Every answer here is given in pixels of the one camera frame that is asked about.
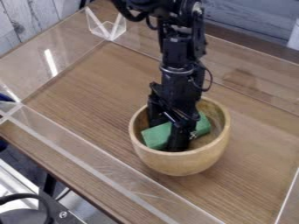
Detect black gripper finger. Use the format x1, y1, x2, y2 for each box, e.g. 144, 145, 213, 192
167, 120, 197, 152
147, 101, 168, 127

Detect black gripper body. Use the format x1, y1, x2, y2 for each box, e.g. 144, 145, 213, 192
147, 65, 204, 121

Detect green rectangular block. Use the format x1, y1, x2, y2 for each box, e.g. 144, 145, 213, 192
141, 112, 211, 151

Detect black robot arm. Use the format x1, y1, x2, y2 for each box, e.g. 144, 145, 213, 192
111, 0, 208, 152

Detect brown wooden bowl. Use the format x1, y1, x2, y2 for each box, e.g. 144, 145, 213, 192
128, 97, 231, 176

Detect clear acrylic tray walls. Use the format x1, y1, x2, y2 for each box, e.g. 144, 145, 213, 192
0, 3, 299, 224

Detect black table leg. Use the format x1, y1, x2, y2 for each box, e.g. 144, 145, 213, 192
43, 174, 57, 196

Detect grey metal bracket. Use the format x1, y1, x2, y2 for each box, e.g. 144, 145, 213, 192
39, 199, 87, 224

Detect black cable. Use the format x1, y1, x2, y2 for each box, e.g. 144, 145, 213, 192
0, 191, 55, 224

